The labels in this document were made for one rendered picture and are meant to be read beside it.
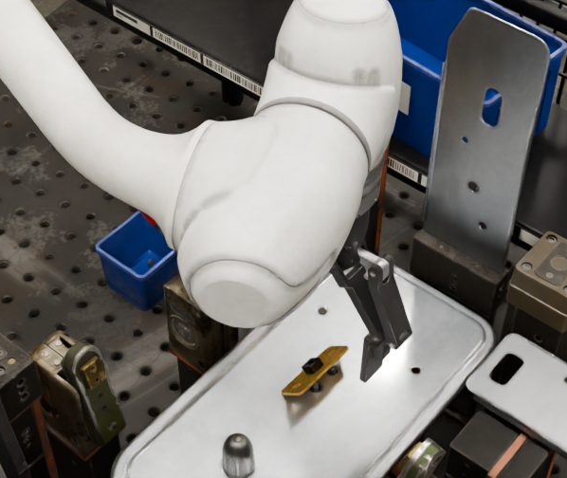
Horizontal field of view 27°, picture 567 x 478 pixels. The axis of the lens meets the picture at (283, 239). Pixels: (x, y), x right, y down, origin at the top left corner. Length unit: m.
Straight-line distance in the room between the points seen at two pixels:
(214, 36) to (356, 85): 0.77
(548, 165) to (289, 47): 0.65
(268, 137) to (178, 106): 1.21
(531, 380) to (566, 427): 0.07
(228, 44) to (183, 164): 0.82
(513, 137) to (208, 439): 0.45
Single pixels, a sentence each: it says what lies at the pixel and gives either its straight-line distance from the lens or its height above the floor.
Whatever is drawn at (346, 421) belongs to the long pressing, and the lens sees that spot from 1.27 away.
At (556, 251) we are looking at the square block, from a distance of 1.37.
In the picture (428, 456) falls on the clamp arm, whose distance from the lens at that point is 1.12.
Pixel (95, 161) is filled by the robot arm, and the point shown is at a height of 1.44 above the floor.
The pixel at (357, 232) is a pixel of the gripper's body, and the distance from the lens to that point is 1.07.
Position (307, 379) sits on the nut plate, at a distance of 1.27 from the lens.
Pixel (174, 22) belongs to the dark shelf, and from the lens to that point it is 1.70.
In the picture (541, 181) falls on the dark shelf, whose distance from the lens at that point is 1.49.
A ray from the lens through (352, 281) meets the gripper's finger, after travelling 1.12.
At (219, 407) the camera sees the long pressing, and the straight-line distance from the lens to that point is 1.28.
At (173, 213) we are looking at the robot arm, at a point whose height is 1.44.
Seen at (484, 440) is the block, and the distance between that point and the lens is 1.30.
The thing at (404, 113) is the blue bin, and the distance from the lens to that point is 1.49.
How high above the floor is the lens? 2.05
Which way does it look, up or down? 47 degrees down
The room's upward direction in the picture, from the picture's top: 1 degrees clockwise
